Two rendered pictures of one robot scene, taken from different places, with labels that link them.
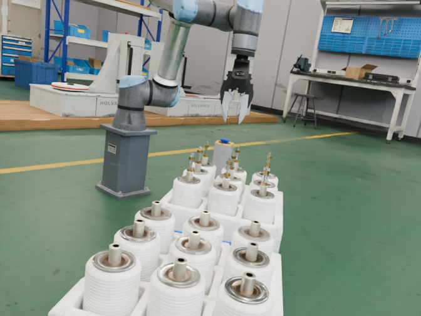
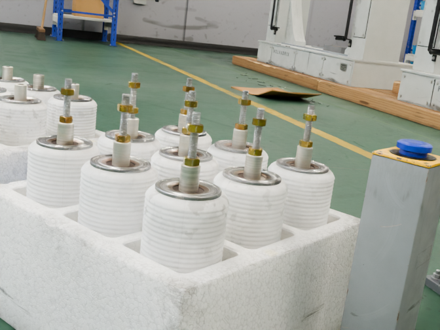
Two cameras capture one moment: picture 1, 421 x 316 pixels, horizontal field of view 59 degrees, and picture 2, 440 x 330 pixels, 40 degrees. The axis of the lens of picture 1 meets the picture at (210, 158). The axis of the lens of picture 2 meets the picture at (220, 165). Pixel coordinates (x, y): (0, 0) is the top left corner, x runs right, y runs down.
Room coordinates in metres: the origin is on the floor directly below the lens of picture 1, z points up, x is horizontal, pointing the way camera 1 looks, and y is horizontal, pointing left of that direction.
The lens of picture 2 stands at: (1.68, -0.76, 0.45)
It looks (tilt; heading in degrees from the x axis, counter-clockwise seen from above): 14 degrees down; 120
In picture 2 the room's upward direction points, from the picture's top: 7 degrees clockwise
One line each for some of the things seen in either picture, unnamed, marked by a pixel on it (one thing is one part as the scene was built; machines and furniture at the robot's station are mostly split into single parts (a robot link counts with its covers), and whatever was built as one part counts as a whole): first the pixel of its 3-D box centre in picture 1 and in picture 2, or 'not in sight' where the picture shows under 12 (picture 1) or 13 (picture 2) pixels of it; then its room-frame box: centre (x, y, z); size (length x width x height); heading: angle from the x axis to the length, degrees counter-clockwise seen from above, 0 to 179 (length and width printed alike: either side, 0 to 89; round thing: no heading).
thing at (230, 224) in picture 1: (223, 221); (174, 261); (1.23, -0.08, 0.09); 0.39 x 0.39 x 0.18; 81
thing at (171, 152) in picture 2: (230, 177); (185, 154); (1.23, -0.08, 0.25); 0.08 x 0.08 x 0.01
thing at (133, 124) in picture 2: (225, 183); (130, 128); (1.11, -0.06, 0.26); 0.02 x 0.02 x 0.03
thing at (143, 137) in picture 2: (225, 187); (129, 137); (1.11, -0.06, 0.25); 0.08 x 0.08 x 0.01
